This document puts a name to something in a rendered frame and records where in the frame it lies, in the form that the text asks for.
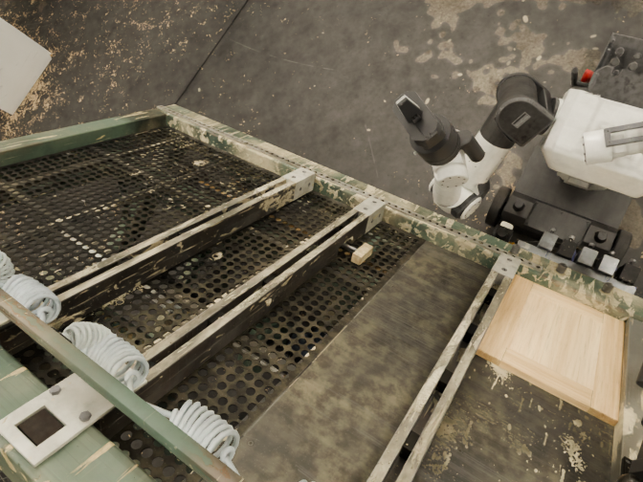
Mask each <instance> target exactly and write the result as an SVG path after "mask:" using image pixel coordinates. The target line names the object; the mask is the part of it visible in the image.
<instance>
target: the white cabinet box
mask: <svg viewBox="0 0 643 482"><path fill-rule="evenodd" d="M52 55H53V54H51V53H50V52H49V51H47V50H46V49H45V48H43V47H42V46H40V45H39V44H37V43H36V42H35V41H33V40H32V39H30V38H29V37H27V36H26V35H25V34H23V33H22V32H20V31H19V30H17V29H16V28H15V27H14V26H12V25H11V24H9V23H8V22H6V21H5V20H4V19H2V18H1V17H0V109H2V110H4V111H6V112H8V113H10V114H12V115H13V114H14V112H15V111H16V109H17V108H18V106H19V105H20V104H21V102H22V101H23V99H24V98H25V96H27V94H28V93H29V92H30V90H31V89H32V87H33V85H34V84H35V83H36V81H37V80H38V78H39V77H40V75H41V74H42V72H43V71H44V70H45V68H46V67H47V65H48V64H49V62H50V61H51V60H52Z"/></svg>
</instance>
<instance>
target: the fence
mask: <svg viewBox="0 0 643 482"><path fill-rule="evenodd" d="M642 362H643V322H641V321H638V320H636V319H634V318H629V319H628V320H627V321H626V325H625V338H624V352H623V365H622V379H621V391H620V405H619V418H618V423H617V424H616V425H615V426H614V435H613V447H612V459H611V471H610V482H616V481H617V478H618V477H619V476H620V475H621V459H622V458H623V457H624V456H626V457H628V458H630V459H631V460H636V458H637V455H638V452H639V450H640V446H641V443H642V440H643V426H642V425H641V421H642V417H643V388H641V387H640V386H638V385H637V384H636V380H637V377H638V374H639V371H640V368H641V365H642Z"/></svg>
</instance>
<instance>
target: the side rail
mask: <svg viewBox="0 0 643 482"><path fill-rule="evenodd" d="M162 126H166V114H165V113H162V112H160V111H158V110H155V109H150V110H145V111H142V112H137V113H132V114H127V115H123V116H118V117H114V118H109V119H105V120H96V121H91V122H87V123H83V124H78V125H73V126H68V127H64V128H59V129H55V130H50V131H46V132H41V133H36V134H31V135H28V136H23V137H18V138H13V139H9V140H4V141H0V167H1V166H5V165H9V164H16V163H20V162H24V161H27V160H31V159H35V158H39V157H43V156H47V155H51V154H55V153H58V152H62V151H66V150H70V149H74V148H78V147H82V146H85V145H89V144H93V143H97V142H104V141H108V140H112V139H116V138H119V137H123V136H127V135H131V134H135V133H139V132H143V131H146V130H150V129H154V128H158V127H162Z"/></svg>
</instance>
